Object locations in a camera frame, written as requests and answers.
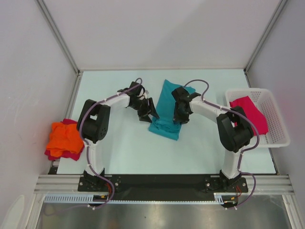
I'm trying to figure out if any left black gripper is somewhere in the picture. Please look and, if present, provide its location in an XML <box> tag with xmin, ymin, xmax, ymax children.
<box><xmin>130</xmin><ymin>97</ymin><xmax>159</xmax><ymax>123</ymax></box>

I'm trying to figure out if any teal t shirt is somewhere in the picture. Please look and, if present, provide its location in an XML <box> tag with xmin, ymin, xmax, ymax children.
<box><xmin>148</xmin><ymin>80</ymin><xmax>182</xmax><ymax>141</ymax></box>

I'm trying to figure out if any white plastic mesh basket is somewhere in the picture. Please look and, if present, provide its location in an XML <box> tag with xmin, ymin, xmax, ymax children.
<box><xmin>225</xmin><ymin>88</ymin><xmax>291</xmax><ymax>148</ymax></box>

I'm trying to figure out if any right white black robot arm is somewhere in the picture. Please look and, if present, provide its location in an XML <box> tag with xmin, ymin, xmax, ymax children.
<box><xmin>172</xmin><ymin>86</ymin><xmax>254</xmax><ymax>191</ymax></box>

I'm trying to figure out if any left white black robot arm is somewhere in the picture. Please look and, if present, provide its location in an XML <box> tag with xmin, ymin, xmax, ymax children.
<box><xmin>77</xmin><ymin>78</ymin><xmax>160</xmax><ymax>191</ymax></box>

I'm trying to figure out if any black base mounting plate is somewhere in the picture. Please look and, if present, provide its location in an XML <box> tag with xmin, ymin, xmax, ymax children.
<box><xmin>78</xmin><ymin>174</ymin><xmax>248</xmax><ymax>202</ymax></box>

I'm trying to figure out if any red t shirt in basket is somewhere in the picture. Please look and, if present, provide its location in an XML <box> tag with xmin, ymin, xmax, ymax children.
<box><xmin>229</xmin><ymin>96</ymin><xmax>269</xmax><ymax>135</ymax></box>

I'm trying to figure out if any magenta t shirt on table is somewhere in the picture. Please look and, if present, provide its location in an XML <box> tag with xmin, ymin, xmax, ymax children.
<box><xmin>44</xmin><ymin>118</ymin><xmax>85</xmax><ymax>162</ymax></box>

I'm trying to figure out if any orange t shirt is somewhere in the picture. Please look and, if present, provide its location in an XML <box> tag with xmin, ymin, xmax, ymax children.
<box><xmin>45</xmin><ymin>121</ymin><xmax>84</xmax><ymax>158</ymax></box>

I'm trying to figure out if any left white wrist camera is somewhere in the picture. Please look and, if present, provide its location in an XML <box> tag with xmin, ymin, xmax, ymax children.
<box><xmin>139</xmin><ymin>89</ymin><xmax>149</xmax><ymax>100</ymax></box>

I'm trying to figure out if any white slotted cable duct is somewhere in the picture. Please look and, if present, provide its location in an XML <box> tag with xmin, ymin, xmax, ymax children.
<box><xmin>44</xmin><ymin>193</ymin><xmax>239</xmax><ymax>205</ymax></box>

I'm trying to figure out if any aluminium frame rail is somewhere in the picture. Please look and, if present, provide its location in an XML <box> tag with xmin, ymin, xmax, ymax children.
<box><xmin>34</xmin><ymin>175</ymin><xmax>295</xmax><ymax>195</ymax></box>

